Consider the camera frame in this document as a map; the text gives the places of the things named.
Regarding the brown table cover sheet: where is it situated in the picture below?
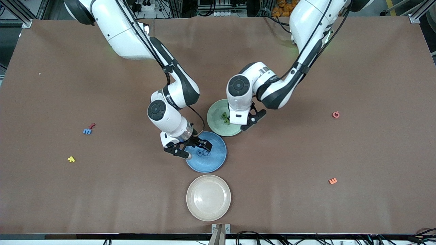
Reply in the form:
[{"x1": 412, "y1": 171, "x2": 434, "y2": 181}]
[{"x1": 0, "y1": 16, "x2": 436, "y2": 235}]

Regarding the light green round plate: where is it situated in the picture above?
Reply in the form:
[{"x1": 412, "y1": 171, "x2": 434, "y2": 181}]
[{"x1": 207, "y1": 99, "x2": 247, "y2": 137}]

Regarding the black floor cable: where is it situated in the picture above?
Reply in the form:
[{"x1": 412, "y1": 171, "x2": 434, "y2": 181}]
[
  {"x1": 235, "y1": 230, "x2": 264, "y2": 245},
  {"x1": 407, "y1": 227, "x2": 436, "y2": 244}
]

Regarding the aluminium frame profile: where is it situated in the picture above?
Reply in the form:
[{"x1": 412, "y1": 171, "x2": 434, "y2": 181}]
[
  {"x1": 407, "y1": 0, "x2": 436, "y2": 24},
  {"x1": 0, "y1": 0, "x2": 33, "y2": 28}
]

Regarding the beige round plate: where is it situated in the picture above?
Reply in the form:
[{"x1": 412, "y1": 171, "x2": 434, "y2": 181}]
[{"x1": 186, "y1": 175, "x2": 231, "y2": 222}]

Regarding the grey camera mount strut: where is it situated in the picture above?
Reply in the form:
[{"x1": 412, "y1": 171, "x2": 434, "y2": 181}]
[{"x1": 208, "y1": 224, "x2": 226, "y2": 245}]

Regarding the blue round plate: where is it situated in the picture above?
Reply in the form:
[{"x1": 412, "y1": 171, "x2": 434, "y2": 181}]
[{"x1": 186, "y1": 131, "x2": 227, "y2": 173}]

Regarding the pile of orange objects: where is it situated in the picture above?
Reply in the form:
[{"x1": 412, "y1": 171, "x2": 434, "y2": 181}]
[{"x1": 271, "y1": 0, "x2": 301, "y2": 17}]

